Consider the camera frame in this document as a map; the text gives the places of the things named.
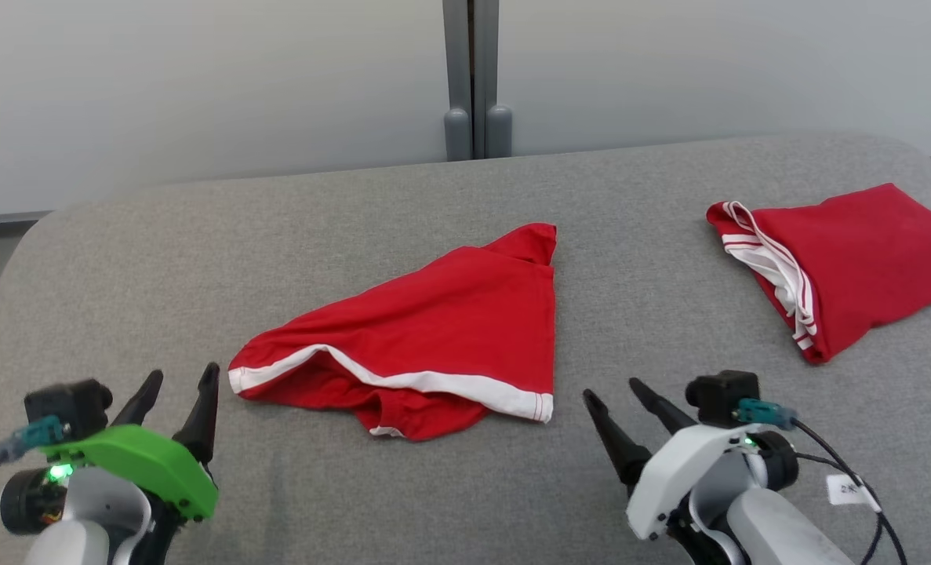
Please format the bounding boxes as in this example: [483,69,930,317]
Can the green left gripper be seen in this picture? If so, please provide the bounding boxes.
[42,362,222,523]

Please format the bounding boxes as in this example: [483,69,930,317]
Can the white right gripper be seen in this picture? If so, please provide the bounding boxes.
[583,378,757,542]

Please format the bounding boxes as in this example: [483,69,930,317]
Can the red white-trimmed shorts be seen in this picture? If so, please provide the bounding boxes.
[227,223,558,443]

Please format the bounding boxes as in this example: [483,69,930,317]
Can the red white basketball jersey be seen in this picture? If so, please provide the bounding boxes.
[706,183,931,366]

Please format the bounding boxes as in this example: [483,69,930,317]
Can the teal right cable connector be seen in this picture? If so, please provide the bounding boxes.
[735,397,800,431]

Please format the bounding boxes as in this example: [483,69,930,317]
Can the teal cable connector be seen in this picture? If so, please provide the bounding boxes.
[735,397,800,431]
[0,415,71,461]

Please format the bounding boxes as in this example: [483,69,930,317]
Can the teal left cable connector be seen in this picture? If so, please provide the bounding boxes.
[0,415,71,461]

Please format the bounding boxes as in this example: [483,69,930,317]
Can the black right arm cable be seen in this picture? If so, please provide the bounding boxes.
[791,420,910,565]

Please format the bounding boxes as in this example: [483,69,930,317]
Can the white cable label tag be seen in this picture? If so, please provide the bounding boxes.
[825,473,882,512]

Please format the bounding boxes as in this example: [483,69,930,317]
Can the grey partition post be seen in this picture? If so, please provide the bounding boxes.
[442,0,514,162]

